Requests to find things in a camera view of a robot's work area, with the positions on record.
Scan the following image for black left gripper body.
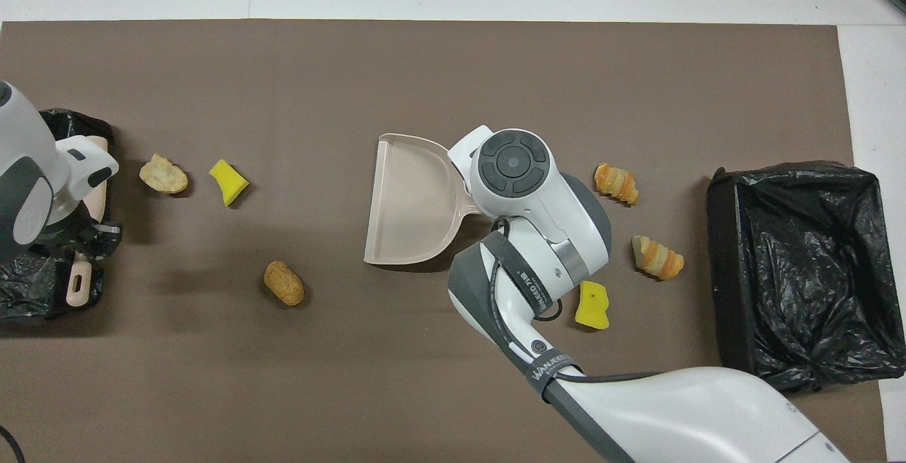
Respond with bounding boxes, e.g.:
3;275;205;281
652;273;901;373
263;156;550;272
42;201;93;255

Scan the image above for beige brush black bristles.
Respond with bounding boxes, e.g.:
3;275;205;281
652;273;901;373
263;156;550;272
66;136;110;309

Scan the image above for pale crusty bread piece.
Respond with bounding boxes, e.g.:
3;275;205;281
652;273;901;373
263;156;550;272
139;154;190;195

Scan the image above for small yellow sponge wedge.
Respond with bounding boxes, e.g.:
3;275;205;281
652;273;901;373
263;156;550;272
208;159;250;207

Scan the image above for peanut-shaped brown bread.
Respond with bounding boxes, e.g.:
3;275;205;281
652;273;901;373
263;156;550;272
263;260;306;307

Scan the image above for beige plastic dustpan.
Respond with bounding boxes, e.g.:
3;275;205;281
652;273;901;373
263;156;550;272
363;132;496;265

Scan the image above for black lined bin pink mark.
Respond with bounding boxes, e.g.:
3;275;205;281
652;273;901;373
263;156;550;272
0;108;122;322

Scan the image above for black bag lined bin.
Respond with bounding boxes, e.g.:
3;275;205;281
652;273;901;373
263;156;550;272
706;160;906;393

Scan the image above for brown table mat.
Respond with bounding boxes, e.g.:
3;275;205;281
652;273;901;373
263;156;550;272
0;20;887;463

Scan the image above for yellow sponge piece with hole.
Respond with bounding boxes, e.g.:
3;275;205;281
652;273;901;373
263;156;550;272
574;280;610;331

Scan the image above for striped croissant bread piece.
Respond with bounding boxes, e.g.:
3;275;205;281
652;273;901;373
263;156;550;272
593;163;640;206
631;235;686;281

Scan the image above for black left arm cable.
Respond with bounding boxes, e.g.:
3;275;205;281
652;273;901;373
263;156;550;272
0;424;27;463

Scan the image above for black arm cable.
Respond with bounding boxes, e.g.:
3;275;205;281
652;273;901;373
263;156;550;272
0;424;27;463
488;219;666;386

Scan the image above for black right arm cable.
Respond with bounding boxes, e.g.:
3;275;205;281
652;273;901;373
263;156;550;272
488;219;666;386

